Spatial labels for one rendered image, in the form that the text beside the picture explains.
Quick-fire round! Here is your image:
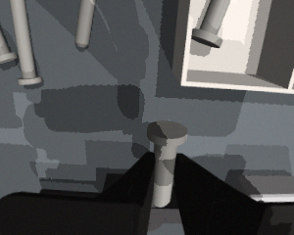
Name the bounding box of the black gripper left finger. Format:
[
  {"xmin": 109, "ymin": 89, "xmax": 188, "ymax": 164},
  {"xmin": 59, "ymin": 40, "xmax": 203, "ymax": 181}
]
[{"xmin": 0, "ymin": 152, "xmax": 156, "ymax": 235}]

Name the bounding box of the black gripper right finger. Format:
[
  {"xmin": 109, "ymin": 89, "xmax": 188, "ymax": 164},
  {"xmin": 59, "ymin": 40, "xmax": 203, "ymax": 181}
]
[{"xmin": 173, "ymin": 153, "xmax": 294, "ymax": 235}]

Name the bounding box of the dark grey flat bar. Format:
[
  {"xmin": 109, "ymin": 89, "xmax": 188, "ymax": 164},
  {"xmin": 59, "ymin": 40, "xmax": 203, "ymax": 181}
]
[{"xmin": 149, "ymin": 186, "xmax": 182, "ymax": 223}]

